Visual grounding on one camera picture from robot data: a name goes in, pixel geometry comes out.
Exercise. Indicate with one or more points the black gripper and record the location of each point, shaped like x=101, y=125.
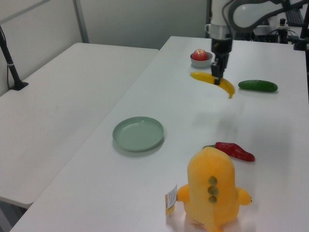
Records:
x=222, y=46

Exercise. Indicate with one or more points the yellow toy banana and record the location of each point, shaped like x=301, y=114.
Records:
x=202, y=76

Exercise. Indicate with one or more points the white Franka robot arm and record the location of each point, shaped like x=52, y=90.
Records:
x=218, y=12

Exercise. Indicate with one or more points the pale green plastic plate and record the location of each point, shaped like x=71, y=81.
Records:
x=137, y=134

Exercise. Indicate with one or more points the small metal bowl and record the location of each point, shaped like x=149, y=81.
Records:
x=200, y=64

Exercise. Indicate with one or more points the red toy apple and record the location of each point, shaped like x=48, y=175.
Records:
x=200, y=55

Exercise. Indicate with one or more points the green toy cucumber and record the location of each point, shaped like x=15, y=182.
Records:
x=257, y=85

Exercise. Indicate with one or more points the background lab equipment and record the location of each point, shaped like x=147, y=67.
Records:
x=268, y=33

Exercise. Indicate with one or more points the red toy chili pepper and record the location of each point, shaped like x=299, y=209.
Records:
x=235, y=151

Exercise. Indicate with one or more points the black stand with clamp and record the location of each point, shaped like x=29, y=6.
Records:
x=301, y=36

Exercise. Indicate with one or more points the yellow plush toy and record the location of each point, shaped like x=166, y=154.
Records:
x=212, y=174

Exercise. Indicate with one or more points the aluminium wall partition post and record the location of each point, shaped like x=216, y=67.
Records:
x=80, y=21

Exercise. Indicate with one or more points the black camera stand pole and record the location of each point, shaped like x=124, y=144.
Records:
x=13, y=70

